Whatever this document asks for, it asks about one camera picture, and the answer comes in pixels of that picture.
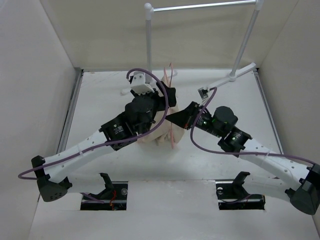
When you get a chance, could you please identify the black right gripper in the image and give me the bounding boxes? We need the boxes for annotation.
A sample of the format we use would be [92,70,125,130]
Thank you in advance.
[166,100,224,138]

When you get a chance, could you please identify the beige cargo trousers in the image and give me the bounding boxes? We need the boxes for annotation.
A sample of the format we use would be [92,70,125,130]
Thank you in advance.
[137,76,185,149]

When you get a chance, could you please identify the pink wire hanger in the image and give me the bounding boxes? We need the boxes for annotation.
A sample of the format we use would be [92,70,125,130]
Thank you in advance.
[163,62,175,150]

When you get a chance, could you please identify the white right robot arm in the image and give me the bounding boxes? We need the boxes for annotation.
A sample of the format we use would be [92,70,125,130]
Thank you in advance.
[166,102,320,216]

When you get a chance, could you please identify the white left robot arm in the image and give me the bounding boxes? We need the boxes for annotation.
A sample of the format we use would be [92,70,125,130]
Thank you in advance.
[31,82,177,202]

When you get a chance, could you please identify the white clothes rack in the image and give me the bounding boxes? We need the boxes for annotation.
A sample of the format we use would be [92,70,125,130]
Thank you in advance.
[118,0,263,87]

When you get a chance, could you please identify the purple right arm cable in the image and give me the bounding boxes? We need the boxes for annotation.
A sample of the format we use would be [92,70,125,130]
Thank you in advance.
[190,87,316,166]

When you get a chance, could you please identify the aluminium right table rail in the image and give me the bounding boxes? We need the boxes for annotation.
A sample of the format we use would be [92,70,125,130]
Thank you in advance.
[253,68,284,154]

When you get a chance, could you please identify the aluminium table rail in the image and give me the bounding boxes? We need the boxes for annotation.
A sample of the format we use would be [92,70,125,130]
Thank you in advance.
[56,67,84,154]
[253,68,284,154]

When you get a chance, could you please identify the aluminium left table rail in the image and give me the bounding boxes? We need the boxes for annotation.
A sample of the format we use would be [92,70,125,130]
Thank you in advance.
[56,67,84,154]

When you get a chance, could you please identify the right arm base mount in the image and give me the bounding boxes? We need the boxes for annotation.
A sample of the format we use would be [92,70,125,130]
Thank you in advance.
[215,180,266,211]

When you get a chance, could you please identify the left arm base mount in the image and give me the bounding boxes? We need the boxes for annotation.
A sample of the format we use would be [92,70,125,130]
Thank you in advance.
[80,181,128,211]

